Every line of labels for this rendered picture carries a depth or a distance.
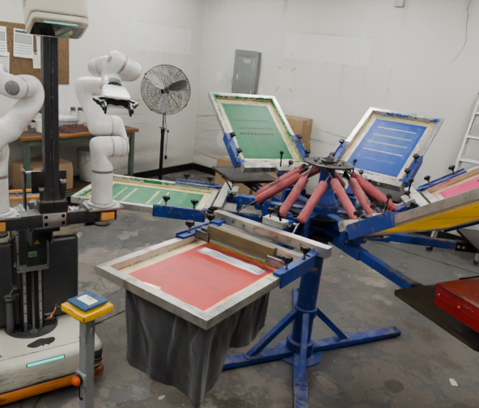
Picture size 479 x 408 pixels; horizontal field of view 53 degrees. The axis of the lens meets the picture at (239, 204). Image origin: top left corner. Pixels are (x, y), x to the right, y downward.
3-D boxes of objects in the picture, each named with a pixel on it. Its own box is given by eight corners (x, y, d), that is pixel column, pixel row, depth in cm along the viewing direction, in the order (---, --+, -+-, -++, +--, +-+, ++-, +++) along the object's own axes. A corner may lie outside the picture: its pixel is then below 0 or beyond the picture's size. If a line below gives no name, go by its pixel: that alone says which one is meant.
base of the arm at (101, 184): (82, 198, 227) (82, 167, 223) (108, 197, 235) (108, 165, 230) (92, 209, 215) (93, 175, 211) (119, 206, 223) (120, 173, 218)
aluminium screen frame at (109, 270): (205, 330, 165) (207, 320, 164) (95, 274, 196) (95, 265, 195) (312, 265, 228) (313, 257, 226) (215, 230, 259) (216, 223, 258)
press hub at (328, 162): (311, 380, 298) (347, 166, 258) (258, 353, 319) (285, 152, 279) (336, 352, 329) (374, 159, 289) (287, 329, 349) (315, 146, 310)
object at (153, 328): (197, 411, 188) (206, 314, 176) (120, 362, 212) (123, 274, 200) (202, 407, 191) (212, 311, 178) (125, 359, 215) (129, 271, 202)
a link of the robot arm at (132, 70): (99, 52, 203) (119, 48, 186) (126, 67, 210) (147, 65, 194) (91, 70, 202) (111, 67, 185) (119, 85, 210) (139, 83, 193)
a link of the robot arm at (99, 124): (69, 90, 225) (108, 91, 236) (86, 162, 214) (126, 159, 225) (77, 71, 214) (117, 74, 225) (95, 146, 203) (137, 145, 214)
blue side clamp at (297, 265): (281, 289, 203) (283, 274, 201) (270, 285, 206) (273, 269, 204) (313, 268, 227) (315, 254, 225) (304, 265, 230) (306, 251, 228)
